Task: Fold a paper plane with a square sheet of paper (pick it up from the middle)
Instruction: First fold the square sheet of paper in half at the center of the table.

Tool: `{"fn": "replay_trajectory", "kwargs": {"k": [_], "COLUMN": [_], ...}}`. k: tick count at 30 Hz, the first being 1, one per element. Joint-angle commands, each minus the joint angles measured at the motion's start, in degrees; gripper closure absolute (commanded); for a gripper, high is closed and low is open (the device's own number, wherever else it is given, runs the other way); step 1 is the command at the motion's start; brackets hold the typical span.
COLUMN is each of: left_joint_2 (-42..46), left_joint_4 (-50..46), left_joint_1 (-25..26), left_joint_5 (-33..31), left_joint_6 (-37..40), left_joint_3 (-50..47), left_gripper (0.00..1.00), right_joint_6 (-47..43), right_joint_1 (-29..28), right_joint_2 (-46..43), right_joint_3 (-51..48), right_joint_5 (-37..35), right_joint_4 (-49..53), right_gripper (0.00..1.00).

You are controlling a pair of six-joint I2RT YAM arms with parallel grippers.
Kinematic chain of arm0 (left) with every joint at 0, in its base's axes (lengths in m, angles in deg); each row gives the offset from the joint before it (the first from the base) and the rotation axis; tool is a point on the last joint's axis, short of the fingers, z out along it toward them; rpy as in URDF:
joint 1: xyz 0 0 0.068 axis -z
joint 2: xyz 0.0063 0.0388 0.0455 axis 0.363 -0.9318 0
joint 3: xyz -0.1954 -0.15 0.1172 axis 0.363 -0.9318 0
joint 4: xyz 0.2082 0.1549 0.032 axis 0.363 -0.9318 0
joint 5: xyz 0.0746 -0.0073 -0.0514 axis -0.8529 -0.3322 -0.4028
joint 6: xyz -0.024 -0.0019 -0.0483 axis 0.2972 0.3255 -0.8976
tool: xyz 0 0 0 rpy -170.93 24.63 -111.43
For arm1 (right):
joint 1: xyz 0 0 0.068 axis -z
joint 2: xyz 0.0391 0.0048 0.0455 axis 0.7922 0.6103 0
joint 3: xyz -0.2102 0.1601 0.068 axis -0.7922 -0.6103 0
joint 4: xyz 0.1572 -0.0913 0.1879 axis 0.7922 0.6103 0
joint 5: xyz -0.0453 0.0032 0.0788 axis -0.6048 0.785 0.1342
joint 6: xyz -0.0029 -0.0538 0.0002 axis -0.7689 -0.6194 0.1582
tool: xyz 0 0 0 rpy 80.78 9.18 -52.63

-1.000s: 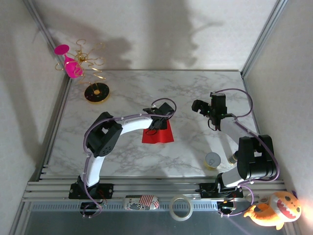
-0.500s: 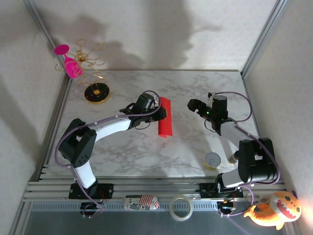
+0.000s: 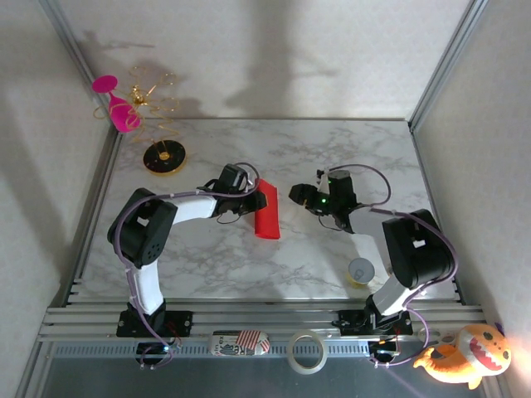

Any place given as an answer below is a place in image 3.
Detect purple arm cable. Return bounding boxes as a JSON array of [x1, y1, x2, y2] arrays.
[[114, 162, 261, 371], [327, 163, 460, 370]]

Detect pink plastic wine glass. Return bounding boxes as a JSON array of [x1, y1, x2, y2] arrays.
[[90, 75, 144, 134]]

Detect thin black left gripper cable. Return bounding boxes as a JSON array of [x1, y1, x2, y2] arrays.
[[216, 209, 244, 226]]

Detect grey perforated cable duct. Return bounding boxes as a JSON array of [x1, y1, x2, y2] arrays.
[[48, 340, 374, 361]]

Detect aluminium front frame rails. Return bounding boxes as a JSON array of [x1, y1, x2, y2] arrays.
[[37, 300, 489, 344]]

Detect thin black right gripper cable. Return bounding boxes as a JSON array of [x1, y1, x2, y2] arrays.
[[317, 213, 345, 231]]

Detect gold wire glass rack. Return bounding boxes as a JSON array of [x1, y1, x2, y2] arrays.
[[93, 66, 188, 177]]

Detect aluminium table side rail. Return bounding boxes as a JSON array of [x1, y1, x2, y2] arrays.
[[410, 128, 464, 302], [61, 132, 124, 308]]

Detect red paper sheet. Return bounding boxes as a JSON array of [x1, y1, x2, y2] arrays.
[[252, 177, 282, 240]]

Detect clear tape roll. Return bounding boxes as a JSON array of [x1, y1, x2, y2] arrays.
[[287, 330, 329, 376]]

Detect red white patterned pouch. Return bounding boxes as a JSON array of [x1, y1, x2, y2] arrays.
[[210, 329, 271, 357]]

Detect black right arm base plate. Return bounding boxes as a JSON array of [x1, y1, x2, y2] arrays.
[[334, 308, 414, 337]]

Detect orange plush fish toy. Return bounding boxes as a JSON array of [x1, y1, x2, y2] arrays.
[[412, 323, 514, 391]]

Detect aluminium frame post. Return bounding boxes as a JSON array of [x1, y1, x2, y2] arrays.
[[408, 0, 494, 132], [39, 0, 121, 138]]

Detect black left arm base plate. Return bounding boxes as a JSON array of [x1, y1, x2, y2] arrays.
[[115, 308, 194, 339]]

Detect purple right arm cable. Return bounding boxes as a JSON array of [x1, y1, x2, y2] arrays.
[[327, 163, 460, 370]]

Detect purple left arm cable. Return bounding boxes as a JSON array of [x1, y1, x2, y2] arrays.
[[114, 162, 261, 371]]

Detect yellow drink can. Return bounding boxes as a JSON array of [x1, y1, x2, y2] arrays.
[[347, 256, 377, 288]]

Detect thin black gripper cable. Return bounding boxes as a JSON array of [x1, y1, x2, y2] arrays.
[[317, 213, 345, 231], [216, 209, 244, 226]]

